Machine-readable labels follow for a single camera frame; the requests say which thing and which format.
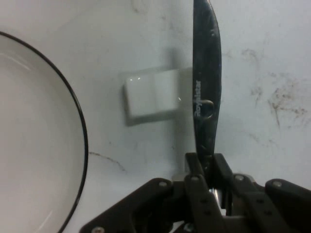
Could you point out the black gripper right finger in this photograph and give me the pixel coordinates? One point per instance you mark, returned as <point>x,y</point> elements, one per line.
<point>272,208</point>

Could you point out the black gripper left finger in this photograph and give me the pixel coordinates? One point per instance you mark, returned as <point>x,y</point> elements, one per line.
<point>145,208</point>

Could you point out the steel table knife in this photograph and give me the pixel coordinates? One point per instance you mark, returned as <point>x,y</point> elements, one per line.
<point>206,60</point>

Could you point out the white cutlery rest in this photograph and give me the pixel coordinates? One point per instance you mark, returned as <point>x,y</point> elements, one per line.
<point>150,97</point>

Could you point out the white plate with black rim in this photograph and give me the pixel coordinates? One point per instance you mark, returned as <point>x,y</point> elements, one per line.
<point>36,133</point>

